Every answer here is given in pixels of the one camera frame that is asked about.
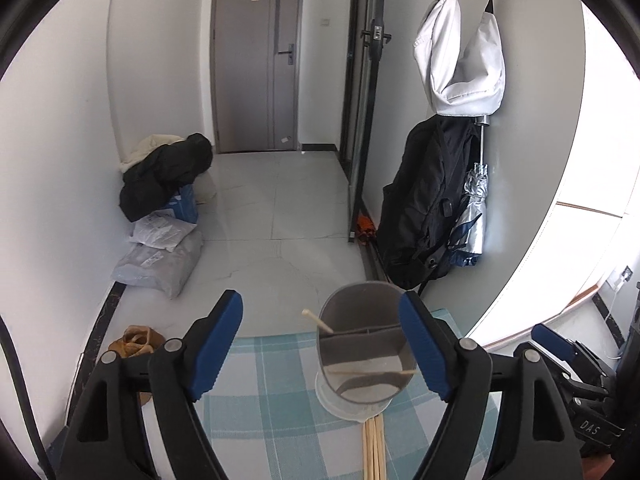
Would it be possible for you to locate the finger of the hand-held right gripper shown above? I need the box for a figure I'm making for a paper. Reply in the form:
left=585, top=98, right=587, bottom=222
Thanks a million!
left=559, top=377, right=617, bottom=405
left=531, top=323, right=613, bottom=381

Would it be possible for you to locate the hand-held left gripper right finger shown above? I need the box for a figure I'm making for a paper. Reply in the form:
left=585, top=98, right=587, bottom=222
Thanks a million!
left=398, top=290, right=585, bottom=480

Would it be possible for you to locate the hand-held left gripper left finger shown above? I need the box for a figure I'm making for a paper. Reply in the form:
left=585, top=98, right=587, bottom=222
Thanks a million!
left=60, top=289, right=245, bottom=480

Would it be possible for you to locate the white and grey utensil holder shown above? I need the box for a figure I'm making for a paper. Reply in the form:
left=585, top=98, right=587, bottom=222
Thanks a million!
left=315, top=282, right=418, bottom=423

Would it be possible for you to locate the white shoulder bag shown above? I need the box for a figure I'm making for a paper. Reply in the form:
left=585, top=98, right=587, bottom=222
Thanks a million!
left=412, top=0, right=505, bottom=117

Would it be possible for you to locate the blue checked tablecloth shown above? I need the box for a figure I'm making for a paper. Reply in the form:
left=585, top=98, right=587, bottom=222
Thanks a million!
left=197, top=307, right=503, bottom=480

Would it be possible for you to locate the large grey plastic package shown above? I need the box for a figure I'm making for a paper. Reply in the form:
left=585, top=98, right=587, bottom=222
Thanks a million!
left=111, top=232, right=203, bottom=300

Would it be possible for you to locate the small grey plastic package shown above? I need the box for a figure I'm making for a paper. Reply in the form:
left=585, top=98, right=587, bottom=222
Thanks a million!
left=131, top=211, right=197, bottom=252

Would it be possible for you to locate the orange item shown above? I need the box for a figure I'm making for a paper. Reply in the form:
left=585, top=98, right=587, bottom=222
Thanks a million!
left=350, top=214, right=376, bottom=243

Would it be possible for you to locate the silver folding umbrella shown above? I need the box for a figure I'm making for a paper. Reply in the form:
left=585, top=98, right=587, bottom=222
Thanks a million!
left=447, top=114, right=493, bottom=267

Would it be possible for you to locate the blue box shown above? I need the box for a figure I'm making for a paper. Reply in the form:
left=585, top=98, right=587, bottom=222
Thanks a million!
left=162, top=184, right=199, bottom=223

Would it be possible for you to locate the black backpack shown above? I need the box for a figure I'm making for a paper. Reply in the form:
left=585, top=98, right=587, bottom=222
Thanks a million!
left=376, top=114, right=483, bottom=291

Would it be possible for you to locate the black jacket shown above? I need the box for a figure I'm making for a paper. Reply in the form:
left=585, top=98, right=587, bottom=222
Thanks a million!
left=119, top=132, right=213, bottom=223

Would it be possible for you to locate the black framed glass door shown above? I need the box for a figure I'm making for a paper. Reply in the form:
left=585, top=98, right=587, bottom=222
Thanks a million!
left=340, top=0, right=388, bottom=246

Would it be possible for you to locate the grey door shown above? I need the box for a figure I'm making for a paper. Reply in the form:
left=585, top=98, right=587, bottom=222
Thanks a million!
left=210, top=0, right=306, bottom=155

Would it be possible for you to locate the black door lock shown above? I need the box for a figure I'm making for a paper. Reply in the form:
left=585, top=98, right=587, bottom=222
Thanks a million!
left=361, top=17, right=393, bottom=51

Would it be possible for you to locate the black cable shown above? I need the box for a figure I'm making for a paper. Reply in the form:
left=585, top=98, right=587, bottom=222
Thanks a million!
left=0, top=310, right=56, bottom=480

